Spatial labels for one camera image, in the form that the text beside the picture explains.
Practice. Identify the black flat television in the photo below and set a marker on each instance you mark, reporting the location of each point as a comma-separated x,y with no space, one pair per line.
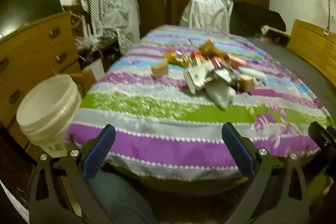
29,3

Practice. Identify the pink packet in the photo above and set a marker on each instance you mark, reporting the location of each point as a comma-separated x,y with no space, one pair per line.
236,59

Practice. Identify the white plastic bag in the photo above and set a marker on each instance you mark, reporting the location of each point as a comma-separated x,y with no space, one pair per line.
219,94

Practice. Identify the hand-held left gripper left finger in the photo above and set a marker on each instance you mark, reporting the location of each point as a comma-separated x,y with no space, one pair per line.
101,148

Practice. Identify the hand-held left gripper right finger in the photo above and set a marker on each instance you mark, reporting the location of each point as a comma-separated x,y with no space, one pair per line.
236,148

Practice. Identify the white plastic bucket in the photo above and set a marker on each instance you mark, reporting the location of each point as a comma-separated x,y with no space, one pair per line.
50,108

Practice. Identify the black cloth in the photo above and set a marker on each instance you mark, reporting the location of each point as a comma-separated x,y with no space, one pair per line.
254,16

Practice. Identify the brown snack packet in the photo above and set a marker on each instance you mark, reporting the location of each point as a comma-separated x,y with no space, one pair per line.
210,48

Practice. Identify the light wooden cabinet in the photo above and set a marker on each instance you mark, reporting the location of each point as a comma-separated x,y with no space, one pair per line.
309,43

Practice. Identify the dark wooden side table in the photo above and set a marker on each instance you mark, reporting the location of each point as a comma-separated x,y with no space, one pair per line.
101,56

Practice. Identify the grey bed sheet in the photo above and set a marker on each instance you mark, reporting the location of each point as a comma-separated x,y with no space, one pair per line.
296,64

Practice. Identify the white carton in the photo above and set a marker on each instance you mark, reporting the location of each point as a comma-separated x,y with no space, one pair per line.
197,77

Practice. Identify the wooden chest of drawers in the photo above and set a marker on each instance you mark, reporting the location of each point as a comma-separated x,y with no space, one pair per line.
34,56

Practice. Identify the tan cardboard box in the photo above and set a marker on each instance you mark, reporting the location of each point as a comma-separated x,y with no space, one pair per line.
160,70
246,82

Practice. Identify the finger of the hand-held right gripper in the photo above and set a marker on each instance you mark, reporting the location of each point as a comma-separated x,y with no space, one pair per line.
321,137

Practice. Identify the white tube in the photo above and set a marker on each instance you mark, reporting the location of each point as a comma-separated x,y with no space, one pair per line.
252,73

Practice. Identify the person's jeans leg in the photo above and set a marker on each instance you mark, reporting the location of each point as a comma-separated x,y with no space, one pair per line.
118,197

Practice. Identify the orange foil wrapper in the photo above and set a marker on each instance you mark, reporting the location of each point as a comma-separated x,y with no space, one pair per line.
176,56

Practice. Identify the red packet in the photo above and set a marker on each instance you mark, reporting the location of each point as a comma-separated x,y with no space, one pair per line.
219,62

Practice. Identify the striped floral blanket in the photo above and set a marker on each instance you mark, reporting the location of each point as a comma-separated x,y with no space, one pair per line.
157,119

